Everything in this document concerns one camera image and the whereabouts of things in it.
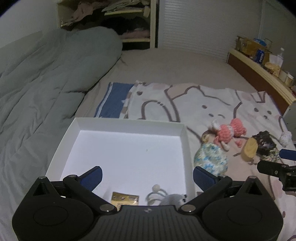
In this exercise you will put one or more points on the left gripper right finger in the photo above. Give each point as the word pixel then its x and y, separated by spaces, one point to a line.
pixel 212 187

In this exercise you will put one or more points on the blue pepsi can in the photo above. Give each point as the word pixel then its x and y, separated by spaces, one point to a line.
pixel 259 56

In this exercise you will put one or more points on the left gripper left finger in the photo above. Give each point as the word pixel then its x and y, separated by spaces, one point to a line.
pixel 81 188

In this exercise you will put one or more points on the white jar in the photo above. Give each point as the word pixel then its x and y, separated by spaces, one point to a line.
pixel 289 80

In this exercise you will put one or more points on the white cardboard box tray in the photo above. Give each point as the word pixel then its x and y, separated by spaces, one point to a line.
pixel 134 155

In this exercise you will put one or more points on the grey-green duvet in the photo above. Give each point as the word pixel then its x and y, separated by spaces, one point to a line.
pixel 40 93

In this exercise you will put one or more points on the clear plastic bottle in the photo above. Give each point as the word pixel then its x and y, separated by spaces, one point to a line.
pixel 281 54

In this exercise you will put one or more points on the floral blue fabric pouch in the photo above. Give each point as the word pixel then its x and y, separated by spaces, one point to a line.
pixel 211 157

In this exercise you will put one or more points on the oval wooden block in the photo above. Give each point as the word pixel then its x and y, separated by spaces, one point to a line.
pixel 249 149

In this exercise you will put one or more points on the white speckled crochet toy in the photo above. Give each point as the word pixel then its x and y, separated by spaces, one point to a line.
pixel 285 138

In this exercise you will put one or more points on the cartoon cat patterned cloth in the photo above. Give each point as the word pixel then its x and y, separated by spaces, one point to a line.
pixel 196 106

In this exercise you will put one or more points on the pink crochet doll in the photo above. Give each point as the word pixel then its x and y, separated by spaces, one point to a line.
pixel 224 133

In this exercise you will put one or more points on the dark crochet flower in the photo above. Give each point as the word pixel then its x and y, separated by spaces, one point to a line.
pixel 265 142

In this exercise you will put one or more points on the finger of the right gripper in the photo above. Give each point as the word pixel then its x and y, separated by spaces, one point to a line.
pixel 287 154

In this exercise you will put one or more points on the yellow card box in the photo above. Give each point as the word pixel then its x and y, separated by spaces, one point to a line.
pixel 119 199

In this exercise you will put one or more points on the tissue pack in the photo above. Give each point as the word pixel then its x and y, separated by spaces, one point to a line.
pixel 275 61

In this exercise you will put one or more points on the brown cardboard box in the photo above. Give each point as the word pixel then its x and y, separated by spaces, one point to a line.
pixel 249 47

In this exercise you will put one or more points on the wooden headboard ledge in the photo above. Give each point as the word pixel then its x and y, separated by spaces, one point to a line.
pixel 261 80

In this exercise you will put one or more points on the cream wall shelf unit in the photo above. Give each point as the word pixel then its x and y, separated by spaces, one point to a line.
pixel 136 22

